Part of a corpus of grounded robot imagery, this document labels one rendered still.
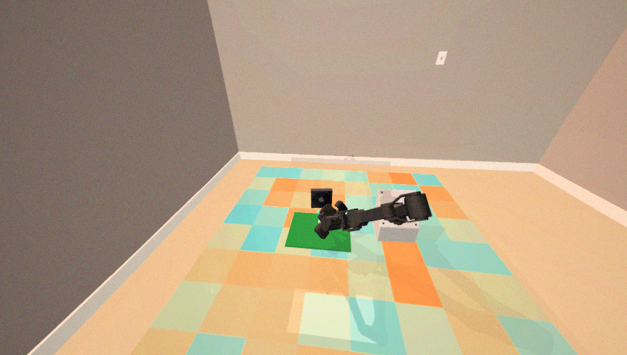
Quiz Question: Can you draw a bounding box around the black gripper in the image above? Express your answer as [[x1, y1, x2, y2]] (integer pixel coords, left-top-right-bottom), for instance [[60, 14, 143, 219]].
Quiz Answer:
[[314, 200, 348, 239]]

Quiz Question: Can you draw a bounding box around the green circuit board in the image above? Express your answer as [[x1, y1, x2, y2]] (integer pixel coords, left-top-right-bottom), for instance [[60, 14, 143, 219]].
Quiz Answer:
[[285, 212, 351, 252]]

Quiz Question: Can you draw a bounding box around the black square cooling fan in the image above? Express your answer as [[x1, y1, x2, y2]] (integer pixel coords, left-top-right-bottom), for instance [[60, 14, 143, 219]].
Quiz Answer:
[[311, 188, 333, 208]]

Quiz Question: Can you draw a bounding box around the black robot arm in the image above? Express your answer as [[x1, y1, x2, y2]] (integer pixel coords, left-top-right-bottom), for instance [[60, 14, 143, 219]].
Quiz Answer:
[[319, 192, 433, 232]]

